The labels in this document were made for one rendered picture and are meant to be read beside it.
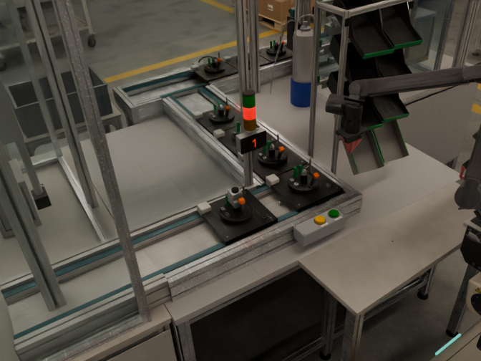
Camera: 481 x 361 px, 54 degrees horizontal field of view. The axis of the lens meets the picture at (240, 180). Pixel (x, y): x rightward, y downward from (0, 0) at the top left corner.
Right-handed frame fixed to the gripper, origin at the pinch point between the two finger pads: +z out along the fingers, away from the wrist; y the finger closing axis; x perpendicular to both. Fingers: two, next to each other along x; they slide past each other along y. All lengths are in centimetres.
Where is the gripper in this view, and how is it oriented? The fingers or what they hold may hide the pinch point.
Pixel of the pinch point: (349, 151)
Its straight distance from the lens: 182.2
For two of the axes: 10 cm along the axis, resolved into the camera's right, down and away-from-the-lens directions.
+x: 5.1, 4.9, -7.0
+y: -8.6, 3.4, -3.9
